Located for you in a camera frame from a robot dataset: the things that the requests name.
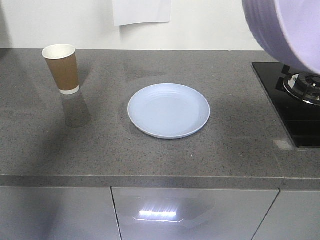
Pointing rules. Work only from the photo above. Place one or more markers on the brown paper cup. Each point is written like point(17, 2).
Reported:
point(62, 63)

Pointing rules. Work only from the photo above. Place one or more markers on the purple bowl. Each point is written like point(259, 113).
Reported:
point(288, 30)

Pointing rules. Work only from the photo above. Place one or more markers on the light blue plate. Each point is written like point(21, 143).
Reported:
point(168, 111)

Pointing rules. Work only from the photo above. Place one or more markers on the grey cabinet door middle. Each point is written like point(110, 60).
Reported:
point(190, 214)

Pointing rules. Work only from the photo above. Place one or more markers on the white paper sheet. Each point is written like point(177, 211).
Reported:
point(128, 12)

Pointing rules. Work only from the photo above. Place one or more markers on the black gas stove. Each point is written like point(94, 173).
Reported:
point(296, 97)

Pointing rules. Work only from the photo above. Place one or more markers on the grey side cabinet door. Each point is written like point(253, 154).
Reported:
point(57, 213)

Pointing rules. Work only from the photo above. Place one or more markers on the grey upper drawer front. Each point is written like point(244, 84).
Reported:
point(294, 215)

